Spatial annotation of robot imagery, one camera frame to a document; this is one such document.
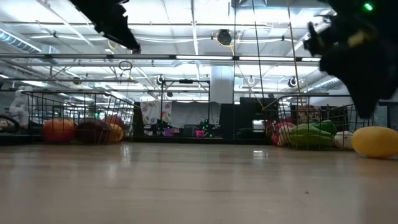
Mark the orange citrus fruit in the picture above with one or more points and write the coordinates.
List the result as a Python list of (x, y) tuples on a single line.
[(116, 133)]

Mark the light green chayote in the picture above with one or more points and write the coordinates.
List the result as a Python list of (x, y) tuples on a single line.
[(311, 138)]

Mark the white humanoid figure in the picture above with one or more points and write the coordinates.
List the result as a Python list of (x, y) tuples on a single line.
[(19, 105)]

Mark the yellow lemon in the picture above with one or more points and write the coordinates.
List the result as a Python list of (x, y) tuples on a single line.
[(374, 141)]

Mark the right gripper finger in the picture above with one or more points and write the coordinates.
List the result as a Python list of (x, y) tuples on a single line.
[(314, 42), (367, 99)]

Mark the small round ceiling reel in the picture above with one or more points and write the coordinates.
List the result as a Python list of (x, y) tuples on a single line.
[(160, 79), (251, 80), (292, 81)]

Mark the red and yellow apple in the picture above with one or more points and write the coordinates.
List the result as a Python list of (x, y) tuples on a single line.
[(115, 120)]

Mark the dark red apple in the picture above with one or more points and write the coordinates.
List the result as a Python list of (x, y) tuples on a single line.
[(93, 130)]

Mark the pink bin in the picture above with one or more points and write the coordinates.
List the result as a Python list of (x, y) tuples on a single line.
[(169, 132), (200, 133)]

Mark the green bell pepper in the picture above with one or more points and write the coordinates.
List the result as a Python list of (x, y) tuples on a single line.
[(326, 125)]

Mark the white garlic bulb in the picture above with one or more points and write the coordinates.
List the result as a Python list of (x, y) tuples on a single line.
[(281, 138), (343, 140)]

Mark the orange persimmon green calyx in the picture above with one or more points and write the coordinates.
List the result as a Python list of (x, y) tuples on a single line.
[(58, 130)]

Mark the floral patterned cloth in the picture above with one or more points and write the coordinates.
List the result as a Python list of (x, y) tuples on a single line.
[(306, 113)]

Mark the black frame rig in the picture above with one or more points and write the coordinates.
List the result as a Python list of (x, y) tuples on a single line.
[(186, 81)]

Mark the white building column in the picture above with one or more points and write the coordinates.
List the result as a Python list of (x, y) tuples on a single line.
[(222, 84)]

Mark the floral print banner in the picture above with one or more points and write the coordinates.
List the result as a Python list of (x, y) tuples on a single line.
[(155, 112)]

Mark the red bell pepper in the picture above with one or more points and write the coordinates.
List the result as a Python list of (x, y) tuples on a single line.
[(271, 130)]

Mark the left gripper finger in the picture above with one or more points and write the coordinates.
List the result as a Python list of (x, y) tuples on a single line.
[(122, 32)]

